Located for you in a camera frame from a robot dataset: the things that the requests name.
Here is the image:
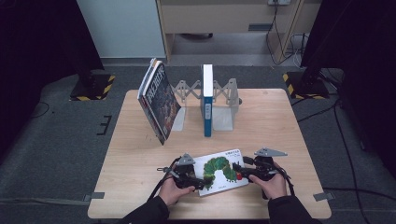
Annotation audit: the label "dark illustrated magazine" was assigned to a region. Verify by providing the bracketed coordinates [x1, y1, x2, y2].
[138, 60, 182, 147]

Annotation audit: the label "right hand-held gripper cable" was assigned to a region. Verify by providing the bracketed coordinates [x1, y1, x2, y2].
[274, 166, 295, 201]

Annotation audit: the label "thin black floor cable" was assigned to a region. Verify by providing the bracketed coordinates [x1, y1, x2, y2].
[321, 186, 396, 202]

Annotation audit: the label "hand-held gripper cable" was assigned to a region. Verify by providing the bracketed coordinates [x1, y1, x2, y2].
[274, 166, 295, 201]
[148, 158, 180, 202]

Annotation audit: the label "white caterpillar picture book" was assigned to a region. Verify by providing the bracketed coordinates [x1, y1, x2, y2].
[192, 148, 250, 198]

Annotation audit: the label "person's left hand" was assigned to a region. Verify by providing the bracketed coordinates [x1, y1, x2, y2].
[158, 176, 196, 207]

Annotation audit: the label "black hazard-striped stand base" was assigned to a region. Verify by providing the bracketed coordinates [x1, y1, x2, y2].
[282, 71, 331, 101]
[69, 73, 116, 102]

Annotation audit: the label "white cables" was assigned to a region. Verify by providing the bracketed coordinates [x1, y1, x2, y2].
[290, 32, 309, 68]

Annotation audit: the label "black hanging cable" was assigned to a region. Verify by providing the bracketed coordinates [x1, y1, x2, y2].
[265, 4, 296, 66]

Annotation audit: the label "grey portrait magazine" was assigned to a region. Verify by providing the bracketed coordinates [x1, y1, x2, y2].
[136, 57, 157, 101]

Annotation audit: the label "thick blue book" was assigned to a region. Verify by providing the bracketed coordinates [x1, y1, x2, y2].
[202, 63, 215, 138]

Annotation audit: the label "beige wooden desk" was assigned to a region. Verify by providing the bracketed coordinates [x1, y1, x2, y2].
[155, 0, 323, 64]

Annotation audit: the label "grey tape strip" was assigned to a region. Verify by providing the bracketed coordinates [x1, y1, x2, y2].
[313, 190, 335, 203]
[83, 191, 106, 203]

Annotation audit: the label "white panel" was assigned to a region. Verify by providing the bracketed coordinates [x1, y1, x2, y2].
[77, 0, 166, 59]

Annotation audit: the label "black curtain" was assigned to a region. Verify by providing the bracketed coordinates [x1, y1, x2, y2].
[0, 0, 106, 157]
[300, 0, 396, 171]

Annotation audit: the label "left hand-held gripper cable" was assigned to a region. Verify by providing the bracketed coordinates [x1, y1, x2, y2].
[148, 158, 180, 202]

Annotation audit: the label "person's right hand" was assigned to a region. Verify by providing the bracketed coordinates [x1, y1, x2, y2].
[248, 161, 288, 200]

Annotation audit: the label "expandable metal book rack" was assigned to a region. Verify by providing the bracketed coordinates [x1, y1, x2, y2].
[169, 77, 241, 132]

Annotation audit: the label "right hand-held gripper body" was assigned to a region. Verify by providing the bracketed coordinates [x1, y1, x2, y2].
[246, 147, 289, 182]

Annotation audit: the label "black tape mark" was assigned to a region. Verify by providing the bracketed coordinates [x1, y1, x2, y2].
[96, 115, 112, 136]

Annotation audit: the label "long black floor cable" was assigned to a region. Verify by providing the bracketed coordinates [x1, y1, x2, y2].
[332, 98, 365, 224]

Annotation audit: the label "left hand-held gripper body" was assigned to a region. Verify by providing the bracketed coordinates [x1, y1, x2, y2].
[169, 152, 200, 189]

